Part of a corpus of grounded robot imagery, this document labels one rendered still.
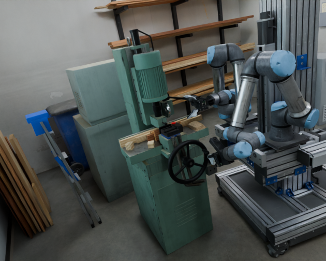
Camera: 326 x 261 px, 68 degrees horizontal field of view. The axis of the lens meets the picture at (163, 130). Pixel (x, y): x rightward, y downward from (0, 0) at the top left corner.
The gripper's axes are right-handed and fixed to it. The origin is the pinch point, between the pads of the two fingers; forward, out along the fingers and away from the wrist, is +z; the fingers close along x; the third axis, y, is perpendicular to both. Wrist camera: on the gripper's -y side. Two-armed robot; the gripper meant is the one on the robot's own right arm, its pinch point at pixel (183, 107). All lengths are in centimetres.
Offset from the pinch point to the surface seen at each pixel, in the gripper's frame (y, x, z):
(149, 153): -0.9, 22.0, 29.7
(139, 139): -16.1, 16.2, 29.5
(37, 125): -70, -2, 91
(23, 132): -238, 31, 126
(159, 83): -6.9, -18.7, 11.1
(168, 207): -3, 69, 24
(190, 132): -3.4, 19.1, -3.2
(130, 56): -31, -38, 18
